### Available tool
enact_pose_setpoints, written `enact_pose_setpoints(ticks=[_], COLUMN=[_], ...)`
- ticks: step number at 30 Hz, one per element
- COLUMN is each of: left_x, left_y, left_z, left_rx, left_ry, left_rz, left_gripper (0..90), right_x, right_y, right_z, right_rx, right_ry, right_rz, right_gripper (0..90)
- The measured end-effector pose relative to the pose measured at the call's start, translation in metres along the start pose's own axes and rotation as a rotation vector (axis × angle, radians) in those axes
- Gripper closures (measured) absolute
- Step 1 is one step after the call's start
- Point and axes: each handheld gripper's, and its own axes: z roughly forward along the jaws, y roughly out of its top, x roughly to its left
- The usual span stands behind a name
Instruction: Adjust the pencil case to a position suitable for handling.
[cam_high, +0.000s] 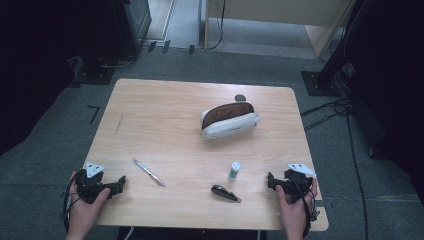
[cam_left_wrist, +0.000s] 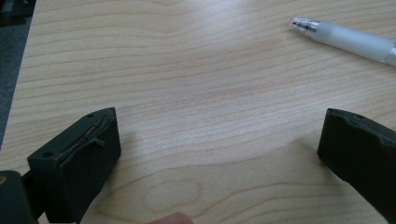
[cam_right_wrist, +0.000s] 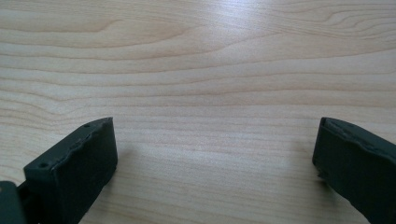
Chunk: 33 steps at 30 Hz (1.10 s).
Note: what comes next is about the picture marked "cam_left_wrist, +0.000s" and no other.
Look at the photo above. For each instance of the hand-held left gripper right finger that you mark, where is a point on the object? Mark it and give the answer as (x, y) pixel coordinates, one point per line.
(358, 149)

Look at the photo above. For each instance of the translucent white ballpoint pen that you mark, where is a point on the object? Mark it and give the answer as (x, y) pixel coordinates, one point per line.
(345, 37)

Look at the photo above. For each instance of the dark object beside table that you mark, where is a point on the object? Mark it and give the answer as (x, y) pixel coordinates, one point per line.
(15, 11)

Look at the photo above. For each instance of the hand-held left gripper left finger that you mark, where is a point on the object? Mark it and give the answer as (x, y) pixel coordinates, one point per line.
(77, 168)

